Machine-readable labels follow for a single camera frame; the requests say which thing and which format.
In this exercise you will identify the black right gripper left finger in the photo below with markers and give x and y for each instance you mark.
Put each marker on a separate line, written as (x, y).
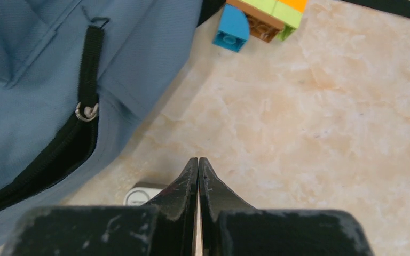
(175, 229)

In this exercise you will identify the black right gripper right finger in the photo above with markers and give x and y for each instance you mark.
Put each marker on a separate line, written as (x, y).
(215, 196)

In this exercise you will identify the pink white small stapler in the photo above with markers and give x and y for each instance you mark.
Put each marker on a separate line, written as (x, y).
(141, 193)

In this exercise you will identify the colourful sticky note stack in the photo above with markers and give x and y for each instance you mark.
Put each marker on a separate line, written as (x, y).
(263, 19)

